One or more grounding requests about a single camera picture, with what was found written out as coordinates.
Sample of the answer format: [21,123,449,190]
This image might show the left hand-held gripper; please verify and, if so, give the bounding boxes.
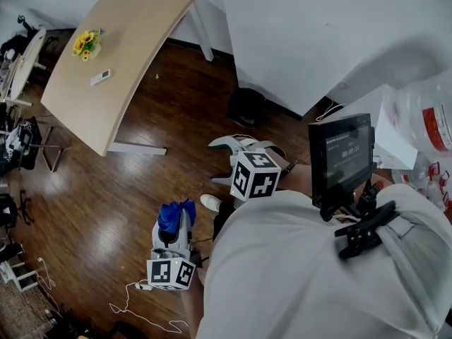
[146,205,197,292]

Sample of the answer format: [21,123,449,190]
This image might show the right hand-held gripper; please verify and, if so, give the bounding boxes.
[207,136,287,203]

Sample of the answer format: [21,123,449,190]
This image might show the blue cloth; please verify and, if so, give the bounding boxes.
[158,197,197,234]

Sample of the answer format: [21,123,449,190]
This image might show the white remote control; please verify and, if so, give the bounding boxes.
[89,68,113,87]

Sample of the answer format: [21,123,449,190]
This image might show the person's right forearm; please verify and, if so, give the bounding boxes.
[274,160,319,194]

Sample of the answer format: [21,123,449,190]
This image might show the person's white shoe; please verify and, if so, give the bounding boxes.
[199,193,224,212]

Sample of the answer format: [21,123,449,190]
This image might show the person's black trouser leg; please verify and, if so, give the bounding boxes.
[213,201,237,242]

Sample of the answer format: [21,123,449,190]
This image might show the black monitor screen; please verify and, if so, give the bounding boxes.
[307,112,376,212]

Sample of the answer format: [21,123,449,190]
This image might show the person's white shirt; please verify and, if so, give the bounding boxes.
[199,183,452,339]

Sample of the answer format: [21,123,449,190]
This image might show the wooden table with white legs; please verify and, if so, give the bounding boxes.
[40,0,215,157]

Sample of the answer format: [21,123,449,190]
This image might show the yellow flowers in pot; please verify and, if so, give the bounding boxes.
[71,28,105,63]

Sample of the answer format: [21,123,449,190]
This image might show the black bag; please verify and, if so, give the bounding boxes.
[0,116,44,172]

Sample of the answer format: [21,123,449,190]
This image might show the clear water bottle red label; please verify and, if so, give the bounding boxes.
[387,68,452,162]

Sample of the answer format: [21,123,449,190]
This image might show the red and white plastic packs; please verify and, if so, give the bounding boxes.
[401,160,452,213]

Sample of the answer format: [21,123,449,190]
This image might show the round white table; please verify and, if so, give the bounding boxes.
[4,26,48,106]

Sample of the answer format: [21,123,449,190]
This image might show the long white cable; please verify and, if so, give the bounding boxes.
[108,280,190,334]

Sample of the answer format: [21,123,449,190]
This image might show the white wall cable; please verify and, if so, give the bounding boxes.
[315,96,349,122]

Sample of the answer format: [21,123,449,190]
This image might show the thin white cable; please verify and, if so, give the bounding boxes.
[36,257,58,298]

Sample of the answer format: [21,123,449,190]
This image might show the metal frame chair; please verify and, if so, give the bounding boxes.
[34,119,66,174]

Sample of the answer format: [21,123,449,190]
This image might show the black clamp mount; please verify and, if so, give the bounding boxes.
[333,199,398,260]

